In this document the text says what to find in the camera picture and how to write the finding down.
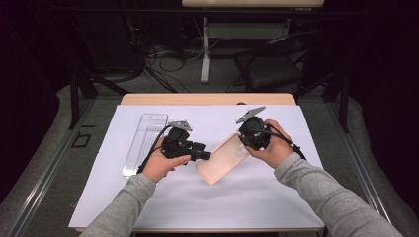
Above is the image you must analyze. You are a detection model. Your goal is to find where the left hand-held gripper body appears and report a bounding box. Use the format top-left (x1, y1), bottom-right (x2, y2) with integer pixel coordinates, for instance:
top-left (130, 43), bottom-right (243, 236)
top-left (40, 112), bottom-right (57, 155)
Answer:
top-left (160, 119), bottom-right (194, 160)

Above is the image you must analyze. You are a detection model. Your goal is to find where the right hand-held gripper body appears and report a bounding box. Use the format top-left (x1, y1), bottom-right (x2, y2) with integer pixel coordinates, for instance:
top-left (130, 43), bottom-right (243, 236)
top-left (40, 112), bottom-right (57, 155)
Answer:
top-left (235, 106), bottom-right (272, 152)

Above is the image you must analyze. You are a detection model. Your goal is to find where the beige phone case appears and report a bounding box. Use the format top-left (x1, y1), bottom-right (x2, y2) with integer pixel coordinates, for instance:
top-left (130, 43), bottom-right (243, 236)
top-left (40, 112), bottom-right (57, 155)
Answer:
top-left (195, 131), bottom-right (251, 186)

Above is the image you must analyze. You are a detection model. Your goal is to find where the person's left hand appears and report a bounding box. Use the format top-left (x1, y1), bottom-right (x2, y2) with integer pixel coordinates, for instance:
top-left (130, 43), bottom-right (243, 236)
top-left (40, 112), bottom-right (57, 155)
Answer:
top-left (141, 136), bottom-right (193, 184)

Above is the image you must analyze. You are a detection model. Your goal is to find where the person's right hand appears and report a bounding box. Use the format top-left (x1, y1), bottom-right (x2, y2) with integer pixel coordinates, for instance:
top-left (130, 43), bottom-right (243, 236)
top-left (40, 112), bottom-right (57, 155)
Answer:
top-left (245, 118), bottom-right (295, 170)

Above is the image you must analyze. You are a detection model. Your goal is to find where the white board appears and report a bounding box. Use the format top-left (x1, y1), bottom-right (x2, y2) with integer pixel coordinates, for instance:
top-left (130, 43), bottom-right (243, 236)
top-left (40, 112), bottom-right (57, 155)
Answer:
top-left (68, 104), bottom-right (326, 230)

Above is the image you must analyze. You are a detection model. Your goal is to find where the black chair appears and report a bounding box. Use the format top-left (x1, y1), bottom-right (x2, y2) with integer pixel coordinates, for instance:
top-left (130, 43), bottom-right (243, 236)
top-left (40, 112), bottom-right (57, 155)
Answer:
top-left (226, 29), bottom-right (325, 93)

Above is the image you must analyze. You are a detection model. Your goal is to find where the black metal stand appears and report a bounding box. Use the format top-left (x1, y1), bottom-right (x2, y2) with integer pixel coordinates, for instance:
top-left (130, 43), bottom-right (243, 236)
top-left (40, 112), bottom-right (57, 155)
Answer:
top-left (67, 13), bottom-right (129, 130)
top-left (293, 70), bottom-right (351, 134)

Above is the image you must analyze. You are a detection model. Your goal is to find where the white desk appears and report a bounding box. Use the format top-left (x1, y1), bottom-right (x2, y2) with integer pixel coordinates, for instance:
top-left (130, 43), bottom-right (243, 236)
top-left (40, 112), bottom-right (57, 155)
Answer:
top-left (181, 0), bottom-right (325, 84)

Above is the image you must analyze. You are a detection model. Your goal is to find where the black metal crossbar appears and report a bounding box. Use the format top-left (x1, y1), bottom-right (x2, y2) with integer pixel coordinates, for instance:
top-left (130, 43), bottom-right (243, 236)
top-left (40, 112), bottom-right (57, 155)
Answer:
top-left (45, 7), bottom-right (367, 16)

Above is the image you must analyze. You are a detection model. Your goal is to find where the left hand-held gripper cable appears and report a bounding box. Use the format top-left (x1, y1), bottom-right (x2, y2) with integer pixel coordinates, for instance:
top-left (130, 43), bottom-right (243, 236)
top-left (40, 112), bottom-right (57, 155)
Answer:
top-left (136, 124), bottom-right (172, 175)

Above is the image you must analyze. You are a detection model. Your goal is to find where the hand-held gripper cable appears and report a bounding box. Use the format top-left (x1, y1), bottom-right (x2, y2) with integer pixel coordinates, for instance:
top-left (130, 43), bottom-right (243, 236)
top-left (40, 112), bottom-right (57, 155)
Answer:
top-left (136, 124), bottom-right (172, 175)
top-left (248, 123), bottom-right (307, 161)

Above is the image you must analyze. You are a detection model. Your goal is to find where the right hand-held gripper cable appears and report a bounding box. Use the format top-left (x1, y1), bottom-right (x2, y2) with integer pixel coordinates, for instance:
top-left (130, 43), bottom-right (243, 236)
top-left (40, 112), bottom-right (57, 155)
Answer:
top-left (248, 123), bottom-right (307, 161)

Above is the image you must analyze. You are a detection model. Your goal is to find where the bundle of floor cables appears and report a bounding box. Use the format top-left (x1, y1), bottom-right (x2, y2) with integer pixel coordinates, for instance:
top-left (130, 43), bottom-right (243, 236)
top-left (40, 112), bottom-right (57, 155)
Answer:
top-left (131, 19), bottom-right (211, 94)

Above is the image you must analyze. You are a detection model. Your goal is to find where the aluminium floor rail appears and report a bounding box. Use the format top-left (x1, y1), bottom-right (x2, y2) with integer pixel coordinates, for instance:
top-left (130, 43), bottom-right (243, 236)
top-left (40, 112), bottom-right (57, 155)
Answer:
top-left (325, 102), bottom-right (400, 237)
top-left (6, 98), bottom-right (97, 237)

